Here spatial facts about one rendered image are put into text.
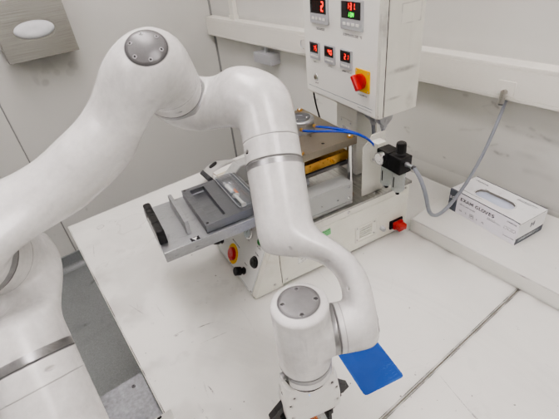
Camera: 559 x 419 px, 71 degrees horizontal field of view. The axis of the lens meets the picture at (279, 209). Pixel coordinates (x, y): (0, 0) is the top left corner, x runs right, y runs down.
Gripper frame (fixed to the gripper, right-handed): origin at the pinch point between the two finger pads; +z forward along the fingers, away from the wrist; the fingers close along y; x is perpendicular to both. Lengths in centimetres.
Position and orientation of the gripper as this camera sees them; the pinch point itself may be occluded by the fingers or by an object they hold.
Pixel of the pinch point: (311, 416)
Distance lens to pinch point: 82.8
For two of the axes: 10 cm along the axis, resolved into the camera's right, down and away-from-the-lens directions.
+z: 1.0, 8.1, 5.7
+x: -3.6, -5.1, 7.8
